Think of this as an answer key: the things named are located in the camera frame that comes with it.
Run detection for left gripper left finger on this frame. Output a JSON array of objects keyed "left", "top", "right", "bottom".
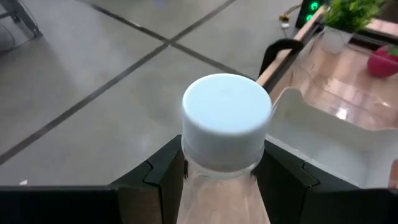
[{"left": 110, "top": 134, "right": 187, "bottom": 224}]

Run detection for red strawberry green top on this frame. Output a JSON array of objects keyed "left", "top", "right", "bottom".
[{"left": 366, "top": 44, "right": 398, "bottom": 78}]

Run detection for grey metal stand leg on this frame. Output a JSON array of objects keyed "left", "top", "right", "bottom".
[{"left": 0, "top": 0, "right": 44, "bottom": 52}]

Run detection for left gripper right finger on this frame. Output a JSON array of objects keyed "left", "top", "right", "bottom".
[{"left": 252, "top": 139, "right": 358, "bottom": 224}]

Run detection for black box green lights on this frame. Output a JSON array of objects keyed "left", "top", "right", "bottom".
[{"left": 294, "top": 0, "right": 326, "bottom": 29}]

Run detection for clear bottle white cap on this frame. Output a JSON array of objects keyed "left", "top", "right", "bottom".
[{"left": 175, "top": 73, "right": 275, "bottom": 224}]

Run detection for green plant white pot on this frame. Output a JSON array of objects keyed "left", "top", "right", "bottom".
[{"left": 319, "top": 0, "right": 388, "bottom": 56}]

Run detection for clear bin with cans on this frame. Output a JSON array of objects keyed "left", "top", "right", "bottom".
[{"left": 266, "top": 86, "right": 398, "bottom": 190}]

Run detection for short clear plastic bin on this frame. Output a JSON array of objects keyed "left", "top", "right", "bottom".
[{"left": 290, "top": 29, "right": 398, "bottom": 131}]

